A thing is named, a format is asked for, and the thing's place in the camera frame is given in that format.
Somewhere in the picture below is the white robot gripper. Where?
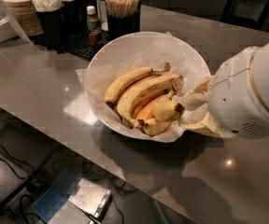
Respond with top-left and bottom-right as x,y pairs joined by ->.
179,46 -> 269,138

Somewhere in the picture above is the small front yellow banana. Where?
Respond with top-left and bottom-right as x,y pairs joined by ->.
143,118 -> 171,136

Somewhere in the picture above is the orange ripe banana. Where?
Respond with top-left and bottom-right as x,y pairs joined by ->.
135,95 -> 163,121

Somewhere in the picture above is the white round bowl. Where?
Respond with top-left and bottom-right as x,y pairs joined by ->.
85,31 -> 212,141

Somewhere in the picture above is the middle large yellow banana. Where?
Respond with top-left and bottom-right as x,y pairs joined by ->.
117,74 -> 183,127

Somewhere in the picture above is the white paper bowl liner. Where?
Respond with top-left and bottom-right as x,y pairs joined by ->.
75,31 -> 213,144

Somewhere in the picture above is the dark background appliance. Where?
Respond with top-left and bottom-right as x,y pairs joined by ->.
220,0 -> 269,30

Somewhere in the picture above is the small brown glass bottle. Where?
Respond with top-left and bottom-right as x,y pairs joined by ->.
86,6 -> 103,47

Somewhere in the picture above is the black cup of wooden stirrers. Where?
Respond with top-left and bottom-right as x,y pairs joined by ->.
105,0 -> 140,38

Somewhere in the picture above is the black perforated rubber mat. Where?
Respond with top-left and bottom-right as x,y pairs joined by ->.
35,28 -> 110,62

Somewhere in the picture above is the blue and silver floor box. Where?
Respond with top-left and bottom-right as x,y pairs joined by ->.
33,170 -> 111,224

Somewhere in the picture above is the black back condiment cup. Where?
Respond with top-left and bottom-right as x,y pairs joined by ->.
62,0 -> 82,35

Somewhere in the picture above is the black cup with wrapped straws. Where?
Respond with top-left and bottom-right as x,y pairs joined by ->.
32,0 -> 65,47

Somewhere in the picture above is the stack of brown cup sleeves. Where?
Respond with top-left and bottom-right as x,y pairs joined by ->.
4,1 -> 43,36

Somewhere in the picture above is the black floor cable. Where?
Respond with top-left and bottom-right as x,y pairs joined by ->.
0,128 -> 35,180

